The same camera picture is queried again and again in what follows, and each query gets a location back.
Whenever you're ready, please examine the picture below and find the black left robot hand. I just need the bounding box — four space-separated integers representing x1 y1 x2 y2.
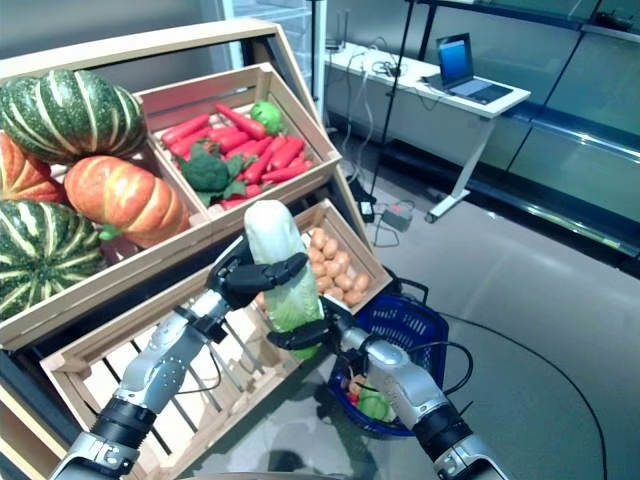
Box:
207 238 309 311

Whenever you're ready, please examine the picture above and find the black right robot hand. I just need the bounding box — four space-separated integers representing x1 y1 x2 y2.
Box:
267 312 351 351

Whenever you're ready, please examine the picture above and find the blue plastic shopping basket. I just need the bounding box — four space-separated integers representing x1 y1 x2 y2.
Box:
327 293 450 439

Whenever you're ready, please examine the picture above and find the wooden crate with potatoes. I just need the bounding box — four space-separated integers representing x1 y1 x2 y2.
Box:
249 198 395 317

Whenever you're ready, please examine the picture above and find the wooden crate with carrots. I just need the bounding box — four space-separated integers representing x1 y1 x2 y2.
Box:
132 62 343 236

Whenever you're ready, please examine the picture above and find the large wooden pumpkin crate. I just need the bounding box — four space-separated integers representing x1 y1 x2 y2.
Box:
0 139 214 351

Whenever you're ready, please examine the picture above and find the dark green broccoli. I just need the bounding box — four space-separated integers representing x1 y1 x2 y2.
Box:
177 144 251 206

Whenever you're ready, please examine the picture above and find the orange red carrot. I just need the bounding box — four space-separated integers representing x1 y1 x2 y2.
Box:
267 135 306 171
260 160 315 185
243 148 275 186
160 112 211 147
208 127 251 154
214 102 268 141

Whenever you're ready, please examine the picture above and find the orange pumpkin with green stem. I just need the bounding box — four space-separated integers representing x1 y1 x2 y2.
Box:
63 155 192 250

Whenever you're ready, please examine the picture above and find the wide wooden slatted crate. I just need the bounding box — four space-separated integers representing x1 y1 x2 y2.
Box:
39 264 304 480

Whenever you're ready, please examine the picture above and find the grey box with red top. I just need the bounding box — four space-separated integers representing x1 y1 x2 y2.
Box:
382 201 416 232

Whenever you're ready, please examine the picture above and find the light green round vegetable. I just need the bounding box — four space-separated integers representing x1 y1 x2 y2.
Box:
249 99 286 136

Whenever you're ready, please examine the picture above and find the green striped pumpkin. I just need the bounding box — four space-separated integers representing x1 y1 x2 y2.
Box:
0 68 149 164
0 199 106 321

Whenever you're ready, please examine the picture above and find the black tripod stand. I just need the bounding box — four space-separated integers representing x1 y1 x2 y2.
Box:
310 0 324 101
367 0 416 199

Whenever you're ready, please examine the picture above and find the orange striped pumpkin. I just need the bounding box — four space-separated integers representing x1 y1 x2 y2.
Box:
0 132 66 204

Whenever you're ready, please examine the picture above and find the wooden display stand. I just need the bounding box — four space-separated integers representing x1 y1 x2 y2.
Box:
0 17 396 480

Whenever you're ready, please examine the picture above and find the white desk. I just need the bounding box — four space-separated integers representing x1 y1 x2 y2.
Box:
324 42 532 224

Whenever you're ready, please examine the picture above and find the black router with antennas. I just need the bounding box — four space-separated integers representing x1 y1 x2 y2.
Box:
325 9 349 51

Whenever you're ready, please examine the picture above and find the white glass door cabinet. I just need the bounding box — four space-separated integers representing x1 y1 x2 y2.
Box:
219 0 326 116

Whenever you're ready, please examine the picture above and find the open grey laptop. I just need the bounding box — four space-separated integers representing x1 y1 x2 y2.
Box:
435 32 516 105

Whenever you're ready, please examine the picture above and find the glass display shelving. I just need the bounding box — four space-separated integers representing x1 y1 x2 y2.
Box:
404 0 640 271

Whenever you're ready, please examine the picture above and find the black basket handle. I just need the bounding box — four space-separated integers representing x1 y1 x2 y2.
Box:
387 272 430 304

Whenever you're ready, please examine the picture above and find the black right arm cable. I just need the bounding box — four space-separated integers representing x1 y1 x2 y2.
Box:
399 339 475 399

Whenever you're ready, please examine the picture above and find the black floor cable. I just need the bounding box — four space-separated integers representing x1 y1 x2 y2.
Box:
437 309 611 480

